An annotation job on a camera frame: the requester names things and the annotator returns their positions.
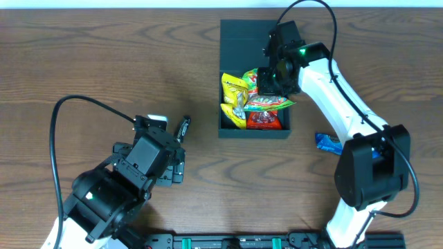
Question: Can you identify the green Haribo gummy bag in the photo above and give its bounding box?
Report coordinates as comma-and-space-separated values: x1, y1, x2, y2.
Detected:
242, 68, 294, 112

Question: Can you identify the small black candy bar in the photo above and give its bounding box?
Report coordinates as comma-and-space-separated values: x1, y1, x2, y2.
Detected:
174, 116, 191, 143

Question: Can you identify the yellow Hacks candy bag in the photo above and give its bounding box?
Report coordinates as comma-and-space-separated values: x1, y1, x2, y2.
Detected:
220, 73, 248, 129

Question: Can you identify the red Hacks candy bag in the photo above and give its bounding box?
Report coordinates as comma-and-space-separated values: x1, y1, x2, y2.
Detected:
246, 111, 282, 130

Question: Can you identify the dark green box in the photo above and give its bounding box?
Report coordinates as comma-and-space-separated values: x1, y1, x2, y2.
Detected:
218, 19, 291, 139

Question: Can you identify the blue Oreo cookie pack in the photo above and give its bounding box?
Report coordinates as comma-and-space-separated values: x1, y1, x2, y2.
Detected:
314, 133, 343, 156

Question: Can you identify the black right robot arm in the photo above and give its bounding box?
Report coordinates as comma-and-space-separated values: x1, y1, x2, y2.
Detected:
257, 21, 410, 248

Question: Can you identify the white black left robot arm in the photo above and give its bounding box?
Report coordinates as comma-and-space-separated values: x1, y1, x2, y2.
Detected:
42, 115, 190, 248

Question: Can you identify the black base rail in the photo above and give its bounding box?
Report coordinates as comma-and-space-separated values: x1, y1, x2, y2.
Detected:
137, 232, 406, 249

